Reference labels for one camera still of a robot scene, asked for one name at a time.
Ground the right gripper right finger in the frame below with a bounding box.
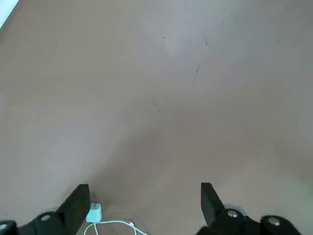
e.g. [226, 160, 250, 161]
[195, 182, 302, 235]

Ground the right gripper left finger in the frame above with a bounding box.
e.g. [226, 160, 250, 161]
[0, 184, 91, 235]

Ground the white phone charger brick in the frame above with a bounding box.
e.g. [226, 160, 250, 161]
[86, 203, 103, 223]

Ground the white charger cable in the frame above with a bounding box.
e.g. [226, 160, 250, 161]
[83, 219, 150, 235]

